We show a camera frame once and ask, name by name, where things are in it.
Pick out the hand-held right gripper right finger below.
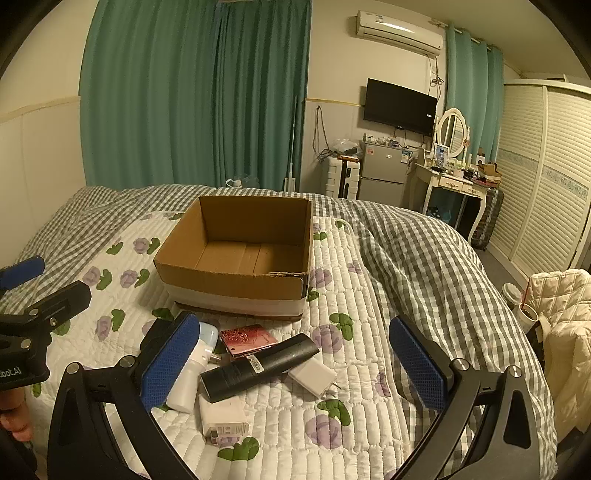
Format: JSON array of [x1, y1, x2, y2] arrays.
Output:
[[389, 315, 541, 480]]

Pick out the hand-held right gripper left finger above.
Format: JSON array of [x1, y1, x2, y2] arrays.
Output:
[[47, 311, 201, 480]]

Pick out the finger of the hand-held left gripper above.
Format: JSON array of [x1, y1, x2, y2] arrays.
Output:
[[0, 281, 92, 334], [0, 257, 46, 291]]

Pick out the white paper roll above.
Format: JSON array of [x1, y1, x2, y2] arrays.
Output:
[[166, 322, 219, 413]]

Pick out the white square power adapter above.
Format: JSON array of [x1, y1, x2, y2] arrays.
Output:
[[198, 394, 250, 446]]

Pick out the red patterned card case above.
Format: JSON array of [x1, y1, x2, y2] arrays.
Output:
[[219, 324, 279, 358]]

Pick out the black remote control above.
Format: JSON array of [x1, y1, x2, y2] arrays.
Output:
[[200, 332, 320, 402]]

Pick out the small white charger plug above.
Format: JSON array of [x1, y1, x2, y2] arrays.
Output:
[[288, 357, 339, 398]]

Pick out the cardboard box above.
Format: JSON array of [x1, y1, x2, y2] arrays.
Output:
[[153, 195, 314, 322]]

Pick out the person's left hand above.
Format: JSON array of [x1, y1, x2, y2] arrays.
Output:
[[0, 404, 34, 446]]

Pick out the white floral quilt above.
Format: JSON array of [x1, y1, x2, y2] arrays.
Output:
[[0, 210, 439, 480]]

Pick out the white quilted jacket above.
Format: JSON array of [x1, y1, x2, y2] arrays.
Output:
[[526, 268, 591, 439]]

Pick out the dark hard suitcase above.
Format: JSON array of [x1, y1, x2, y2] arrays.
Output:
[[471, 187, 504, 252]]

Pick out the white dressing table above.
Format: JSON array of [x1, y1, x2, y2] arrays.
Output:
[[409, 161, 490, 243]]

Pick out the silver small fridge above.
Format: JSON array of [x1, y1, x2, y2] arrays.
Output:
[[358, 141, 414, 206]]

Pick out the white ribbed suitcase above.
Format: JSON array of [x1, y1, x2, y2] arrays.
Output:
[[322, 156, 362, 199]]

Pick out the white louvred wardrobe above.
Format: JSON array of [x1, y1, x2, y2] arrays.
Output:
[[489, 78, 591, 278]]

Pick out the clear plastic bag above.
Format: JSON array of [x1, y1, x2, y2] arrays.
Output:
[[332, 137, 361, 158]]

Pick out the oval white-framed mirror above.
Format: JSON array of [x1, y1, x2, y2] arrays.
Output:
[[436, 107, 468, 158]]

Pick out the white mop pole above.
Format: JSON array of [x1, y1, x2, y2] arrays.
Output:
[[284, 96, 298, 188]]

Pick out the narrow green curtain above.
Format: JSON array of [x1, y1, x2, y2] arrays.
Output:
[[444, 28, 505, 163]]

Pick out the white air conditioner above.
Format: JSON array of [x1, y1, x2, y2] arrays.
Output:
[[355, 10, 444, 57]]

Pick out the hanging black cables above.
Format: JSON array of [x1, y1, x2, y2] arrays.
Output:
[[313, 105, 334, 162]]

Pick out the black wall television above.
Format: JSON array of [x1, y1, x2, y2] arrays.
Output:
[[363, 78, 438, 137]]

